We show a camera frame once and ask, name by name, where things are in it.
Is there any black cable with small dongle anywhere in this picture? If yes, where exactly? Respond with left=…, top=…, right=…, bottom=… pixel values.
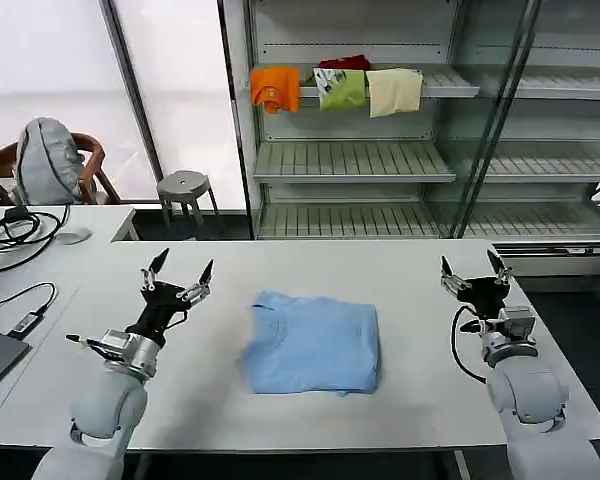
left=0, top=282, right=57, bottom=341

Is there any coiled black cable with adapter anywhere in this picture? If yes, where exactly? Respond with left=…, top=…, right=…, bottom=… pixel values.
left=0, top=205, right=71, bottom=274

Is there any brown wooden chair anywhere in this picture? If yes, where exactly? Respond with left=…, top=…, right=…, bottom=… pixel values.
left=0, top=132, right=124, bottom=206

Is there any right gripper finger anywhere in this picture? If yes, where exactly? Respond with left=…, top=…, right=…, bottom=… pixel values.
left=486, top=248, right=515, bottom=287
left=440, top=255, right=470, bottom=295

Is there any pale grey computer mouse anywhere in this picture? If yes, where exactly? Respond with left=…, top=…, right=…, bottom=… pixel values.
left=57, top=226, right=94, bottom=245

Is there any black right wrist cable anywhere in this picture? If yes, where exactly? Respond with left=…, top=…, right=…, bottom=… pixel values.
left=451, top=304, right=489, bottom=384

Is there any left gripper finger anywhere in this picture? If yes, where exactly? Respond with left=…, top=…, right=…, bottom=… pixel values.
left=176, top=258, right=215, bottom=304
left=138, top=247, right=171, bottom=292

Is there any light blue shirt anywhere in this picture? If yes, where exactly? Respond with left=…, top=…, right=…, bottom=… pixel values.
left=237, top=290, right=381, bottom=399

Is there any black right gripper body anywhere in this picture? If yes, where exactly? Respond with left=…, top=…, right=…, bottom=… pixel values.
left=457, top=276, right=512, bottom=319

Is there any grey metal shelf with clothes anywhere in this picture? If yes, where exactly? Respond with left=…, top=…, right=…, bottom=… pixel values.
left=217, top=0, right=482, bottom=241

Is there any grey backpack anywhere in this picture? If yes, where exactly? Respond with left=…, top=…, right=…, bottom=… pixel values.
left=13, top=117, right=86, bottom=205

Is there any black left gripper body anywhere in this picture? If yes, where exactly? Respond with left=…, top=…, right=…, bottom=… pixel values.
left=126, top=281, right=192, bottom=344

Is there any grey round stool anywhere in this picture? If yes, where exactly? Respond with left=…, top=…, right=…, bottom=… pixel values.
left=156, top=170, right=221, bottom=229

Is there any dark slanted window post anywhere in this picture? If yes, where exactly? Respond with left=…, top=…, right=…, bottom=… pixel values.
left=99, top=0, right=166, bottom=182

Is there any glass-fronted grey cabinet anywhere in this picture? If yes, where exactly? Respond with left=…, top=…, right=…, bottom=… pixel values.
left=422, top=0, right=600, bottom=281

